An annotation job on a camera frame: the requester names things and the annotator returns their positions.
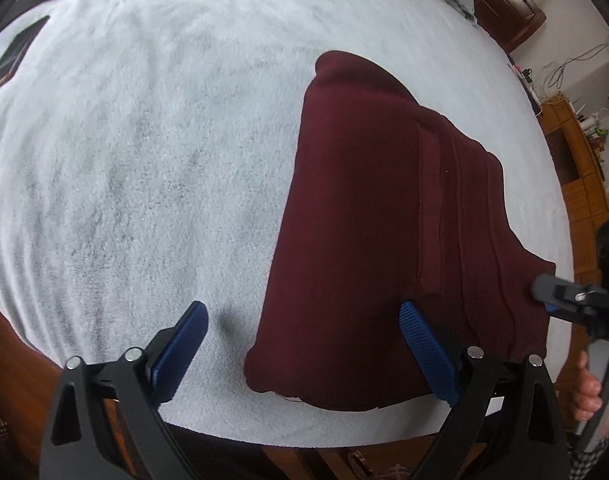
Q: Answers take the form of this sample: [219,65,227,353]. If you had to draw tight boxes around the maroon pants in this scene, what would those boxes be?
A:
[244,51,555,412]

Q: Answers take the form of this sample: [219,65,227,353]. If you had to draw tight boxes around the checkered sleeve forearm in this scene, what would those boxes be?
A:
[568,434,609,480]

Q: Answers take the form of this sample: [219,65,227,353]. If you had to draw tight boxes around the right hand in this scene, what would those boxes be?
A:
[570,350,609,436]

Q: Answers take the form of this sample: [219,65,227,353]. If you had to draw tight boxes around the wooden shelf unit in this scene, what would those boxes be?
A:
[538,92,609,284]

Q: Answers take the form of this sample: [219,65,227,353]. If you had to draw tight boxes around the wooden cabinet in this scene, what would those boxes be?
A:
[474,0,547,53]

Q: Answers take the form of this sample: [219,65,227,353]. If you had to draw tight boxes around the white fleece bed blanket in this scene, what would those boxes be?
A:
[0,0,574,448]

